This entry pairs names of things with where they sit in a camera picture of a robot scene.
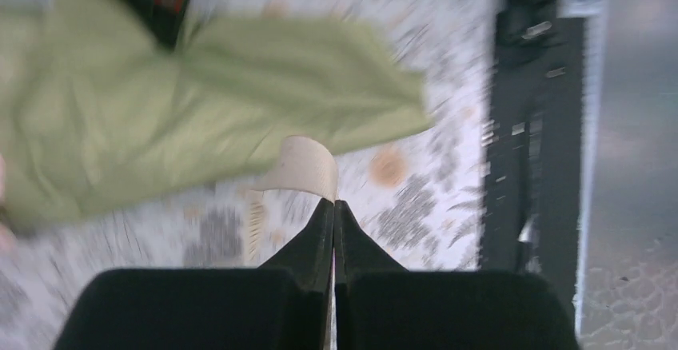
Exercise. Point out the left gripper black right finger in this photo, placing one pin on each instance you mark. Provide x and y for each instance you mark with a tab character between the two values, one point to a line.
382	305

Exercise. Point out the floral patterned table mat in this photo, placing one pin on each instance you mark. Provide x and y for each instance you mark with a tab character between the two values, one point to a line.
420	197

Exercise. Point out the beige ribbon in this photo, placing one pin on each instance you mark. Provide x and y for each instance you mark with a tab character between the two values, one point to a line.
303	165

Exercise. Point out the brown kraft wrapping paper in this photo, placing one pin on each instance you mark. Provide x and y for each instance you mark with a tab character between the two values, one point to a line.
95	115

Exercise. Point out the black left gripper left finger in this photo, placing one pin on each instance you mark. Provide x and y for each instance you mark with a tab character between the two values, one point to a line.
281	304

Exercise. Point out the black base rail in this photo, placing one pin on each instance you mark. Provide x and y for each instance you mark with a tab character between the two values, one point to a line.
545	63

